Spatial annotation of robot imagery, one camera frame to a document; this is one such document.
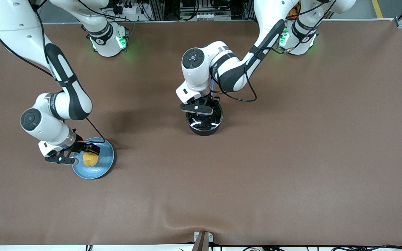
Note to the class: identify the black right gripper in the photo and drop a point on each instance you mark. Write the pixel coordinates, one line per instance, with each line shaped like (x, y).
(80, 146)

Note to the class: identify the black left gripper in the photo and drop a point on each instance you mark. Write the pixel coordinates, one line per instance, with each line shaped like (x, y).
(211, 101)

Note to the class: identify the yellow potato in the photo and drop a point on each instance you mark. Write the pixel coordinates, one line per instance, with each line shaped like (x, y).
(90, 160)

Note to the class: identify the glass lid with blue knob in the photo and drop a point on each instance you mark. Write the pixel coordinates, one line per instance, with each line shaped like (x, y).
(201, 122)

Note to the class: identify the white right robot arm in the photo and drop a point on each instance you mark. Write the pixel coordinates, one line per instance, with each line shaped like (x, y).
(12, 28)

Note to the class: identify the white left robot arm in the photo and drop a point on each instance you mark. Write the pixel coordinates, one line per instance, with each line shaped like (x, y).
(194, 69)

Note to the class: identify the blue round plate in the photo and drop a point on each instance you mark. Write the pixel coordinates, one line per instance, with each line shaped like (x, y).
(105, 164)

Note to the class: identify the brown table mat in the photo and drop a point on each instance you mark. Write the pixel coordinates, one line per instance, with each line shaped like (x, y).
(257, 191)

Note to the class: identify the bag of orange items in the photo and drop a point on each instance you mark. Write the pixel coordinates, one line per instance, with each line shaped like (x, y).
(291, 14)

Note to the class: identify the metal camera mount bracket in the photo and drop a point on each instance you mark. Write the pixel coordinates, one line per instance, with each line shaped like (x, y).
(202, 240)

